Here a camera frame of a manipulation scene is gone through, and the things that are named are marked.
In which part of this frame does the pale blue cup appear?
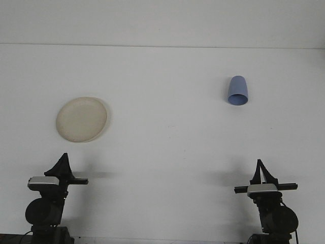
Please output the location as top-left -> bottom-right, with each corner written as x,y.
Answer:
226,75 -> 249,106

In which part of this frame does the pale round plate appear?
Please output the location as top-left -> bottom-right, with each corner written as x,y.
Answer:
55,96 -> 111,143

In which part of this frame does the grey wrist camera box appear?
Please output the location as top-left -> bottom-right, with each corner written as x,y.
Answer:
246,183 -> 278,197
27,176 -> 60,190

